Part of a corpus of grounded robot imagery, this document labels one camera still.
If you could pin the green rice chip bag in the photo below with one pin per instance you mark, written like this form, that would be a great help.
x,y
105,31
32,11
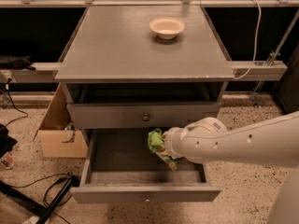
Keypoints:
x,y
156,146

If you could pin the cardboard box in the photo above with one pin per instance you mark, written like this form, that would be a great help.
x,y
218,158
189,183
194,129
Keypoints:
x,y
59,137

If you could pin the black object on rail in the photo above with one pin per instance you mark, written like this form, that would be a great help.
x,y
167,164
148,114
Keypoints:
x,y
16,63

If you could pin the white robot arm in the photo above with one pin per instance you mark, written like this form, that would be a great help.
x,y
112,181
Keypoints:
x,y
273,142

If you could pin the closed grey upper drawer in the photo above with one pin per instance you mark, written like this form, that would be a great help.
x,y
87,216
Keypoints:
x,y
112,116

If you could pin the open grey middle drawer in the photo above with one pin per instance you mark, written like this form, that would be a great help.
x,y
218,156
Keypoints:
x,y
120,168

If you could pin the grey drawer cabinet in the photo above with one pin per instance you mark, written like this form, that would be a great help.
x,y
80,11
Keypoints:
x,y
142,93

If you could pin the black bag on floor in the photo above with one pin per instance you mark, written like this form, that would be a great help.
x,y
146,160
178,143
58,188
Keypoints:
x,y
6,142

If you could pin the white paper bowl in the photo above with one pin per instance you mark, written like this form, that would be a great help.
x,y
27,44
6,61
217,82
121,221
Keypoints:
x,y
167,28

